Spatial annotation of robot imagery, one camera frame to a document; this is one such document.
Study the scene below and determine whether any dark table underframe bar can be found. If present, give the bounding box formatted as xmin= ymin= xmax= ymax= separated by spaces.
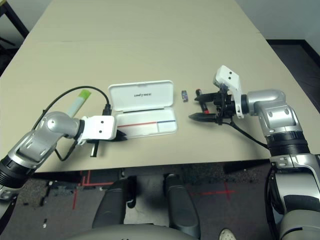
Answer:
xmin=119 ymin=164 xmax=186 ymax=176

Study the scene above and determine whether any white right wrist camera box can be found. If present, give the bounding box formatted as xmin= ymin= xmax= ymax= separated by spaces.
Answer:
xmin=212 ymin=65 xmax=245 ymax=118

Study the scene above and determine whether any grey robot left leg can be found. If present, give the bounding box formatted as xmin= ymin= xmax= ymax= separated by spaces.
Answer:
xmin=92 ymin=176 xmax=137 ymax=228

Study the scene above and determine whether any white sneaker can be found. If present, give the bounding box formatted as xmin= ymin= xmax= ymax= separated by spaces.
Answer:
xmin=219 ymin=227 xmax=237 ymax=240

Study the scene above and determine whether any black desk frame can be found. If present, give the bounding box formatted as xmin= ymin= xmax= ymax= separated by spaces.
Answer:
xmin=0 ymin=0 xmax=30 ymax=41

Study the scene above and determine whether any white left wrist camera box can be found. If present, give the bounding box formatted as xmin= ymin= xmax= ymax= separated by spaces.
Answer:
xmin=76 ymin=115 xmax=118 ymax=146

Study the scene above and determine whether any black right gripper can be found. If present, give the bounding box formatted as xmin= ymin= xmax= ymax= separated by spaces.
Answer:
xmin=188 ymin=84 xmax=237 ymax=126

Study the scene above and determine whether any grey robot leg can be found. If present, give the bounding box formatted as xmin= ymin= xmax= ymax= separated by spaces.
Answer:
xmin=92 ymin=176 xmax=137 ymax=228
xmin=163 ymin=173 xmax=202 ymax=238

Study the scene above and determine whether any green capped highlighter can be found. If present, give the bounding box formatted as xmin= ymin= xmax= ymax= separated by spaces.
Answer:
xmin=67 ymin=89 xmax=91 ymax=117

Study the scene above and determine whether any black marker with red cap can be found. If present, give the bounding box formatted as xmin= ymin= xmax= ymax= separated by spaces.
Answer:
xmin=195 ymin=88 xmax=210 ymax=115

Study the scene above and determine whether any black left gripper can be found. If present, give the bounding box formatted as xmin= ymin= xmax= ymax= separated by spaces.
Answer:
xmin=84 ymin=129 xmax=129 ymax=158

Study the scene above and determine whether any grey robot right leg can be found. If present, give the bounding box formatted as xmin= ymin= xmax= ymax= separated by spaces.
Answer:
xmin=163 ymin=173 xmax=202 ymax=238

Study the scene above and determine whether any grey robot torso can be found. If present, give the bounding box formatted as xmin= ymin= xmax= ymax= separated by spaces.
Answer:
xmin=67 ymin=224 xmax=198 ymax=240

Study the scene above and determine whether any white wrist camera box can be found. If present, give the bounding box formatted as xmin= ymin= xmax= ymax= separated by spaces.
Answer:
xmin=76 ymin=115 xmax=118 ymax=146
xmin=212 ymin=65 xmax=245 ymax=118

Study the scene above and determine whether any black tripod stand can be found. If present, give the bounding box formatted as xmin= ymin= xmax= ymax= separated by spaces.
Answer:
xmin=0 ymin=34 xmax=16 ymax=51

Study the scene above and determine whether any white plastic pencil case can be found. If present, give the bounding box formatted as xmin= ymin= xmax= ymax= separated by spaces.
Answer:
xmin=107 ymin=79 xmax=179 ymax=139

